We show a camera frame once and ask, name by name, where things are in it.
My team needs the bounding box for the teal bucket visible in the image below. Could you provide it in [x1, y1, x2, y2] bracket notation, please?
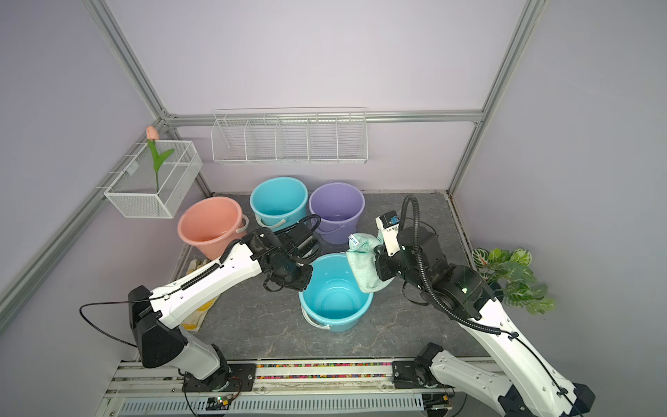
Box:
[299, 253, 373, 333]
[249, 177, 308, 231]

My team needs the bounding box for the mint green cloth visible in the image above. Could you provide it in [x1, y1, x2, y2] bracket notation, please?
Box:
[346, 233, 394, 294]

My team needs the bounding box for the purple bucket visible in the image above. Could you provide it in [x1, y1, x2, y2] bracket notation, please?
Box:
[308, 182, 366, 245]

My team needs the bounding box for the pink plastic bucket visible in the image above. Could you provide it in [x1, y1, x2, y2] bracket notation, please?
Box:
[177, 196, 249, 261]

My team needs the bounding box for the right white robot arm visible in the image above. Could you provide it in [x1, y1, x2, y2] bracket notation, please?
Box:
[375, 224, 596, 416]

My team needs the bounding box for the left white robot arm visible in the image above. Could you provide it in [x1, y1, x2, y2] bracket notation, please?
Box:
[128, 215, 321, 381]

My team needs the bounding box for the potted green plant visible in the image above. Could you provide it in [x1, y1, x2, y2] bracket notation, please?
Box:
[472, 248, 555, 314]

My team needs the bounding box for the yellow white work glove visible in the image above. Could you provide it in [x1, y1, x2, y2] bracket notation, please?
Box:
[182, 259, 218, 332]

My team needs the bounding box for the pink artificial tulip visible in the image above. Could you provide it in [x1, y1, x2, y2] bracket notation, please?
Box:
[146, 126, 175, 193]

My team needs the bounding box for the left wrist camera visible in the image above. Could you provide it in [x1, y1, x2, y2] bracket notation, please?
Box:
[280, 222, 318, 251]

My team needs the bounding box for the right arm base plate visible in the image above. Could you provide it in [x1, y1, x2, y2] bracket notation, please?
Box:
[392, 359, 454, 389]

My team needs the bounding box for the long white wire shelf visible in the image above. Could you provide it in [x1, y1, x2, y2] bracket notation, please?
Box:
[211, 107, 368, 164]

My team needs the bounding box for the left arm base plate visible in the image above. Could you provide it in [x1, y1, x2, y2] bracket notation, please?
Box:
[182, 362, 257, 394]

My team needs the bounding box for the white vented cable duct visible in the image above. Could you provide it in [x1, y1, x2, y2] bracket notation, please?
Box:
[116, 393, 426, 416]

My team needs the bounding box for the white wire basket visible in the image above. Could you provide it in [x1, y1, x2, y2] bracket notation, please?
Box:
[104, 140, 203, 219]

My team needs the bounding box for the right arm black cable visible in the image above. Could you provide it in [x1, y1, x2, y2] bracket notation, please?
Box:
[499, 327, 574, 408]

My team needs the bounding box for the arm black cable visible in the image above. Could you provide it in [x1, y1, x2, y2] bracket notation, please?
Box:
[499, 327, 574, 408]
[78, 299, 152, 349]

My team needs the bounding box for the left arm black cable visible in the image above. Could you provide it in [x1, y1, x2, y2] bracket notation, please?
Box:
[78, 299, 152, 349]

